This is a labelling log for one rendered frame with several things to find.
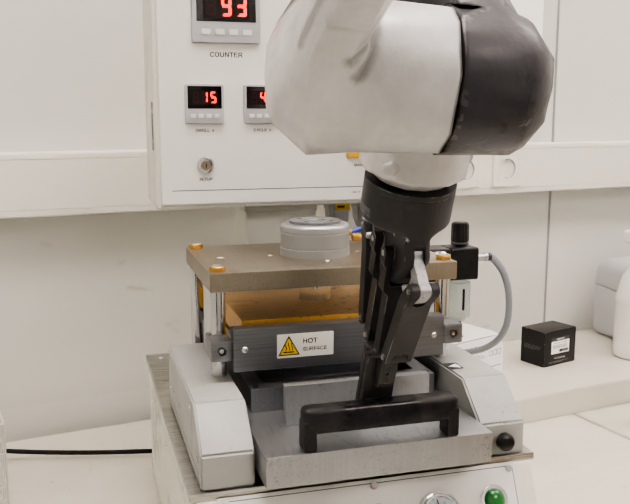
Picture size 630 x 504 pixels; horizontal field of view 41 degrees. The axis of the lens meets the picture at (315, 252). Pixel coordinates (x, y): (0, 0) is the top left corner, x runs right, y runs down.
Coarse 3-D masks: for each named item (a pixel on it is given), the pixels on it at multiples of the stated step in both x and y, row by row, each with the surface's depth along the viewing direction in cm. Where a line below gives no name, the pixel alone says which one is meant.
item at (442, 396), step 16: (352, 400) 76; (368, 400) 76; (384, 400) 76; (400, 400) 76; (416, 400) 76; (432, 400) 76; (448, 400) 77; (304, 416) 73; (320, 416) 73; (336, 416) 74; (352, 416) 74; (368, 416) 75; (384, 416) 75; (400, 416) 76; (416, 416) 76; (432, 416) 77; (448, 416) 77; (304, 432) 73; (320, 432) 74; (448, 432) 77; (304, 448) 74
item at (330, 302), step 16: (304, 288) 94; (320, 288) 94; (336, 288) 101; (352, 288) 101; (240, 304) 92; (256, 304) 92; (272, 304) 92; (288, 304) 92; (304, 304) 92; (320, 304) 92; (336, 304) 92; (352, 304) 92; (240, 320) 85; (256, 320) 85; (272, 320) 86; (288, 320) 86; (304, 320) 87
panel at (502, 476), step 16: (496, 464) 83; (512, 464) 83; (368, 480) 79; (384, 480) 79; (400, 480) 80; (416, 480) 80; (432, 480) 80; (448, 480) 81; (464, 480) 81; (480, 480) 82; (496, 480) 82; (512, 480) 83; (240, 496) 76; (256, 496) 76; (272, 496) 76; (288, 496) 77; (304, 496) 77; (320, 496) 77; (336, 496) 78; (352, 496) 78; (368, 496) 78; (384, 496) 79; (400, 496) 79; (416, 496) 80; (464, 496) 81; (480, 496) 81; (512, 496) 82
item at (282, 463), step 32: (288, 384) 80; (320, 384) 81; (352, 384) 82; (416, 384) 84; (256, 416) 83; (288, 416) 80; (256, 448) 77; (288, 448) 75; (320, 448) 75; (352, 448) 75; (384, 448) 76; (416, 448) 77; (448, 448) 78; (480, 448) 79; (288, 480) 74; (320, 480) 74
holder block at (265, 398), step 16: (288, 368) 90; (304, 368) 91; (320, 368) 92; (336, 368) 92; (352, 368) 93; (400, 368) 94; (416, 368) 90; (240, 384) 88; (256, 384) 85; (272, 384) 85; (432, 384) 89; (256, 400) 84; (272, 400) 84
